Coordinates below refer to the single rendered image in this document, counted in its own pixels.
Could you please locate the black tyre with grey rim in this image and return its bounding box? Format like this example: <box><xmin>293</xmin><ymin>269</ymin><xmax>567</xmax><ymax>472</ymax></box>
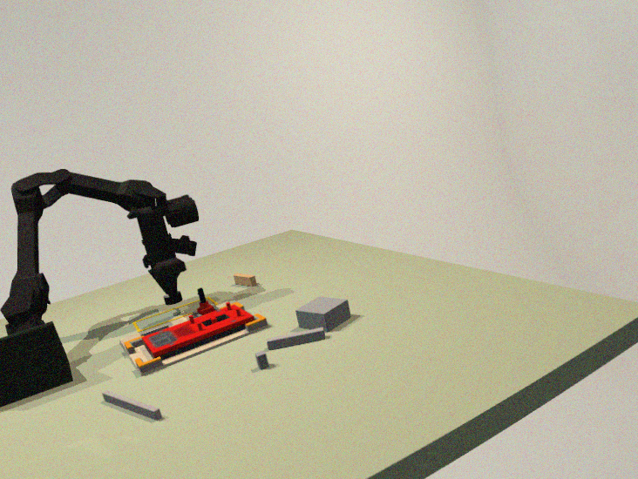
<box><xmin>164</xmin><ymin>291</ymin><xmax>183</xmax><ymax>305</ymax></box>

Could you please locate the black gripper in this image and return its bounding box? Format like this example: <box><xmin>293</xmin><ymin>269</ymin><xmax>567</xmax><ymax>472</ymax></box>
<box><xmin>141</xmin><ymin>230</ymin><xmax>187</xmax><ymax>301</ymax></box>

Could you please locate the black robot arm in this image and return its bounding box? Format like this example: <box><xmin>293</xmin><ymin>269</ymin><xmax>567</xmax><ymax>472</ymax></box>
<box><xmin>1</xmin><ymin>169</ymin><xmax>199</xmax><ymax>335</ymax></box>

